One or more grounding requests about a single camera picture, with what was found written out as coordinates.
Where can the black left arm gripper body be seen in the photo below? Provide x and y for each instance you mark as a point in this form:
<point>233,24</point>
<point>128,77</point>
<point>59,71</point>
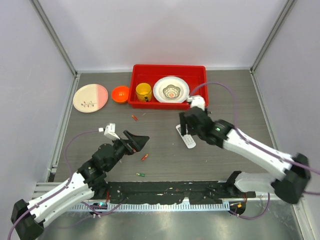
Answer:
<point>128,148</point>

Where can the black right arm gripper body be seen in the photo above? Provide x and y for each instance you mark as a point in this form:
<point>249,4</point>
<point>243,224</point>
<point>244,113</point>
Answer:
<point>191,130</point>

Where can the white remote control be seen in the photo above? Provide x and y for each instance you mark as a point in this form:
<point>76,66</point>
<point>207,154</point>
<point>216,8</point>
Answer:
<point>187,138</point>

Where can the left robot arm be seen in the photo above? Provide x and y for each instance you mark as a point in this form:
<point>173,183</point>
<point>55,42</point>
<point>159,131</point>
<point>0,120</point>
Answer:
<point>29,219</point>

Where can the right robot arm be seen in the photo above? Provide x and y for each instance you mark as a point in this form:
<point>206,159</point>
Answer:
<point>287,176</point>

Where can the patterned small bowl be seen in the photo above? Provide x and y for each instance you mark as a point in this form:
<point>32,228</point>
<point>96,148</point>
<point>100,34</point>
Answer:
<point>171,91</point>

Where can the white plate in bin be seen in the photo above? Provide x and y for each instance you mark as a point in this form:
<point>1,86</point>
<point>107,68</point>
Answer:
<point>165,81</point>

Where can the yellow mug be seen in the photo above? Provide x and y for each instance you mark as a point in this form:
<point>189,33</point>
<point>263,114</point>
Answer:
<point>144,92</point>

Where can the orange plastic bowl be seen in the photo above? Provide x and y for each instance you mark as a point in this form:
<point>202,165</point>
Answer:
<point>120,94</point>

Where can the pink and white plate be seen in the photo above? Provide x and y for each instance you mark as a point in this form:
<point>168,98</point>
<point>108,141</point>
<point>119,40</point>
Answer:
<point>90,98</point>

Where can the red plastic bin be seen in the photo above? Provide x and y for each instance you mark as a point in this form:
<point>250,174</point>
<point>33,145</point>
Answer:
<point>194,75</point>

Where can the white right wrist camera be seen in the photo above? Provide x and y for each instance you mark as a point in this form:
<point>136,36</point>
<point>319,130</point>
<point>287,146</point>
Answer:
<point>196,101</point>

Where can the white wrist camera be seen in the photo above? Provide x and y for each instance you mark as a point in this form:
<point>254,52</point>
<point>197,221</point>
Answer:
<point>109,131</point>
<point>196,101</point>

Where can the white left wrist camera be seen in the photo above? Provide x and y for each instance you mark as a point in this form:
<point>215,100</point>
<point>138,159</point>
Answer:
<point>109,131</point>

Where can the aluminium front rail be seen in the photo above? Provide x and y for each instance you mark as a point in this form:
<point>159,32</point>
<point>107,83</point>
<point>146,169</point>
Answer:
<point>185,206</point>

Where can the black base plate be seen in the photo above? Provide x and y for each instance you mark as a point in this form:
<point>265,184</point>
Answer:
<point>169,192</point>

